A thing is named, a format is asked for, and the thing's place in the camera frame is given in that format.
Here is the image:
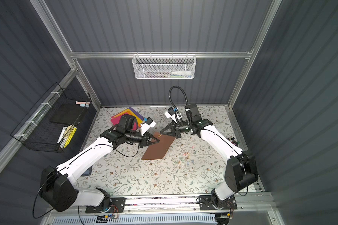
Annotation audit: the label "brown paper sheet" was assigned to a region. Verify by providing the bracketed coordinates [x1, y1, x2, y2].
[141, 132, 175, 160]

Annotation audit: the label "yellow paper sheet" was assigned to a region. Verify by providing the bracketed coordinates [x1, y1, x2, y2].
[134, 115, 143, 128]

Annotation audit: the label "purple paper sheet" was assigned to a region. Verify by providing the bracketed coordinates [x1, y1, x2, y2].
[128, 107, 144, 120]

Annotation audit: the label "magenta paper sheet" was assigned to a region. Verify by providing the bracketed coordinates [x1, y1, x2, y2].
[111, 115, 138, 130]

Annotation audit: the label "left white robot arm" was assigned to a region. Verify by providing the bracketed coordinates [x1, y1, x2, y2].
[38, 114, 159, 213]

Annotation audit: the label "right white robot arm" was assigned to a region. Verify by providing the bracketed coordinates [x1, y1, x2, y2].
[160, 104, 259, 207]

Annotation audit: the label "white glue bottle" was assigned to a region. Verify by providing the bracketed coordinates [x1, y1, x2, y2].
[170, 70, 191, 77]

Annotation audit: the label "yellow highlighter markers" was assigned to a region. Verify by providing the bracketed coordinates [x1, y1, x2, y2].
[61, 125, 77, 149]

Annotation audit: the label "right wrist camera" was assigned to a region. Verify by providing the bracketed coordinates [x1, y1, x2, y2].
[164, 107, 183, 125]

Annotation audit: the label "black corrugated cable conduit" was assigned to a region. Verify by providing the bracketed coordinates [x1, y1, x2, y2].
[168, 85, 191, 124]

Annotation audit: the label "white wire mesh basket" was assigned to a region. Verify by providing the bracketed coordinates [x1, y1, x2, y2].
[132, 54, 197, 79]

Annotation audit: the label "black wire basket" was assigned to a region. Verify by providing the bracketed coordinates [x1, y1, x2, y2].
[11, 85, 92, 153]

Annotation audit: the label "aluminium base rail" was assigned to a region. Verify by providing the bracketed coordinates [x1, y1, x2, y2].
[41, 192, 284, 225]

